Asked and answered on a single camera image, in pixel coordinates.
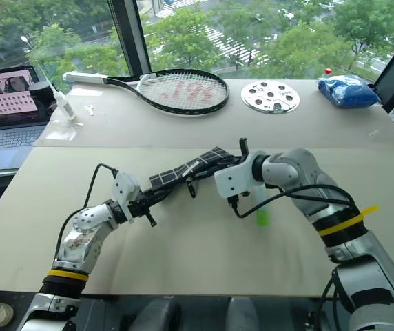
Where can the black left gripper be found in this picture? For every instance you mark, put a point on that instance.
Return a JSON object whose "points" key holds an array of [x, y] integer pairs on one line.
{"points": [[141, 205]]}

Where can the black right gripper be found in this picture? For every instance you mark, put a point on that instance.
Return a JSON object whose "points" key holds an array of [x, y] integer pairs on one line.
{"points": [[242, 157]]}

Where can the black grid pouch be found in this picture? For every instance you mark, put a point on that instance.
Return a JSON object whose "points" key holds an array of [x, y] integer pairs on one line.
{"points": [[173, 174]]}

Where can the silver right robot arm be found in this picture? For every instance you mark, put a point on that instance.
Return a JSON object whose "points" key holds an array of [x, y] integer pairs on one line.
{"points": [[321, 186]]}

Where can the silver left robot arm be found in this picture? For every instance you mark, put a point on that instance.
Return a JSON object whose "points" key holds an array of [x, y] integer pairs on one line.
{"points": [[83, 224]]}

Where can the silver disc with holes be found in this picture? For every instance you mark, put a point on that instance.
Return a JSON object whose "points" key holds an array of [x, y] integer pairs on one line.
{"points": [[252, 98]]}

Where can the small white clip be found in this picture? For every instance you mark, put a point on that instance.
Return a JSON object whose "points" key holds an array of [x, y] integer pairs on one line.
{"points": [[89, 110]]}

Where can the clear plastic sheet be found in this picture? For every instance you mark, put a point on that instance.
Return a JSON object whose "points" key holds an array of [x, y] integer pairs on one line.
{"points": [[62, 132]]}

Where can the white syringe tube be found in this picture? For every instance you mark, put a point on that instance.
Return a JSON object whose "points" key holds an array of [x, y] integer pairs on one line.
{"points": [[65, 107]]}

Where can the black white tennis racket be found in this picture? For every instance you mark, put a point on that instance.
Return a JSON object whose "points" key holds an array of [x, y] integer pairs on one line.
{"points": [[83, 77]]}

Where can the red bottle cap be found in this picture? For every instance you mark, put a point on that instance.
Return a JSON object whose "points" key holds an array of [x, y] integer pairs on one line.
{"points": [[327, 71]]}

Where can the blue bag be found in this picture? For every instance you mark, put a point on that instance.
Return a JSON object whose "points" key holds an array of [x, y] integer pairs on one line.
{"points": [[348, 91]]}

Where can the black window pillar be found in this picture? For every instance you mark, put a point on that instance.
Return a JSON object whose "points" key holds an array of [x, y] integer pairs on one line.
{"points": [[129, 38]]}

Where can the black cylinder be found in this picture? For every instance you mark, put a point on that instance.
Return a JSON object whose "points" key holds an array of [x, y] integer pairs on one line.
{"points": [[39, 92]]}

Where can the grey laptop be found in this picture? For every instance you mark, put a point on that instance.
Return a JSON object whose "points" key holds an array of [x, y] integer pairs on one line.
{"points": [[7, 141]]}

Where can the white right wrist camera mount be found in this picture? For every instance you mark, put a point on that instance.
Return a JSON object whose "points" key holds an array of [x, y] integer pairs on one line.
{"points": [[233, 179]]}

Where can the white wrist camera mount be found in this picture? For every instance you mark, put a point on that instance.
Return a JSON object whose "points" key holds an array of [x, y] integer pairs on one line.
{"points": [[233, 179], [124, 188]]}

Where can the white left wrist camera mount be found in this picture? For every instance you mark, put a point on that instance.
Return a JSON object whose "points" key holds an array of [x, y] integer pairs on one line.
{"points": [[124, 188]]}

